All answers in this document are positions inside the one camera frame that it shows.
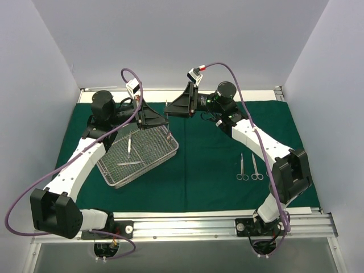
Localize steel scalpel handle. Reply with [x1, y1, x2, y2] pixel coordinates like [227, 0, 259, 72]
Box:
[127, 131, 132, 159]

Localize steel mesh instrument tray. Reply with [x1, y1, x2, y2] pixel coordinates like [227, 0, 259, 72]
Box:
[97, 124, 179, 189]

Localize steel tweezers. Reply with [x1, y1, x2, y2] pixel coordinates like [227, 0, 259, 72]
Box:
[117, 161, 144, 166]

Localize green surgical drape cloth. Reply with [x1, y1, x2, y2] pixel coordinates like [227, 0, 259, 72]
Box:
[56, 101, 303, 213]

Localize steel surgical scissors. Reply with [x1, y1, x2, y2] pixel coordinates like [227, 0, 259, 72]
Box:
[236, 153, 249, 181]

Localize steel forceps clamp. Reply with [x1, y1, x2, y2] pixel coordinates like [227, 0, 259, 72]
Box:
[251, 154, 264, 180]

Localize small steel scissors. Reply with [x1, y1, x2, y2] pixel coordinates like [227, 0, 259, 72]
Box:
[165, 100, 171, 142]

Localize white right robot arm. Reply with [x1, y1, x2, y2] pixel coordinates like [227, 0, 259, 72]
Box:
[164, 81, 312, 235]

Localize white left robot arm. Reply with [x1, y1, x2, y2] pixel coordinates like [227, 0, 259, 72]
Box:
[30, 90, 168, 239]

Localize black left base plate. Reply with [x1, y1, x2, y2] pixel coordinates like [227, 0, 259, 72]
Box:
[81, 220, 134, 240]

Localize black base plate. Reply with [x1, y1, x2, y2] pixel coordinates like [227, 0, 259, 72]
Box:
[81, 220, 134, 240]
[234, 215, 284, 237]

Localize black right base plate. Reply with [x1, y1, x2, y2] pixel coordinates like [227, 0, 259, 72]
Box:
[234, 215, 284, 237]

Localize aluminium front rail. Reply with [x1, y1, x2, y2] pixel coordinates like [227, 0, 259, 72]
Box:
[30, 213, 339, 244]

